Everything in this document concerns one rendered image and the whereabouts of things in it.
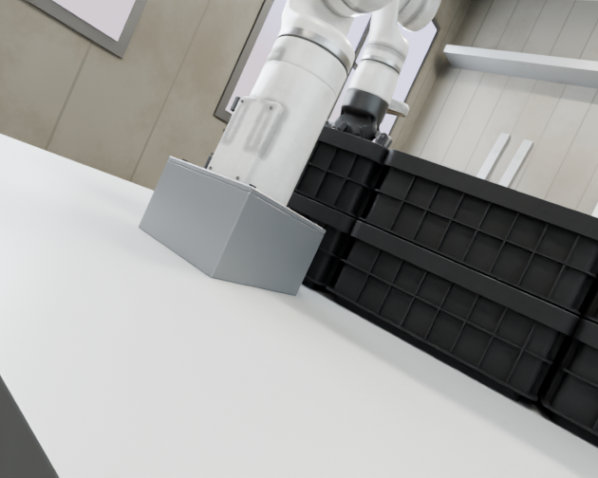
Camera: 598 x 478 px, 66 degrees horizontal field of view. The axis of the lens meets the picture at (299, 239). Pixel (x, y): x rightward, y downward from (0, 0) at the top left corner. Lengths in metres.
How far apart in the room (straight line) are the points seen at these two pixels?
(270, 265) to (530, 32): 3.75
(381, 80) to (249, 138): 0.35
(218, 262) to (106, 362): 0.25
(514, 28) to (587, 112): 0.91
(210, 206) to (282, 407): 0.28
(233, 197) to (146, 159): 1.91
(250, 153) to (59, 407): 0.36
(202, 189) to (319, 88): 0.17
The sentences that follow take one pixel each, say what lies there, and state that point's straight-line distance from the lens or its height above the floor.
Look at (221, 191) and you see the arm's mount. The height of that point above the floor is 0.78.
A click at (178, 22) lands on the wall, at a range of 2.37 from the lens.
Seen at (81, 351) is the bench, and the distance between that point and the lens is 0.22.
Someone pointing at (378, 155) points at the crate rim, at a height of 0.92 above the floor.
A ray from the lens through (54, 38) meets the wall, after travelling 2.13.
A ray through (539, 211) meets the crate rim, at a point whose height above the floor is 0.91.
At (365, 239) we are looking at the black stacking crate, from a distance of 0.64.
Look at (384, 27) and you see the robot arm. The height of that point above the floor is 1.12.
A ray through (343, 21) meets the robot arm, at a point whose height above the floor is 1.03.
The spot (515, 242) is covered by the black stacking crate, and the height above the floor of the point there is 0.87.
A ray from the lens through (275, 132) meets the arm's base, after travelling 0.50.
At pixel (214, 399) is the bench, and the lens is 0.23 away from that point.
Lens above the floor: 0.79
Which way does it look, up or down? 3 degrees down
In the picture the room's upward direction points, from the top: 25 degrees clockwise
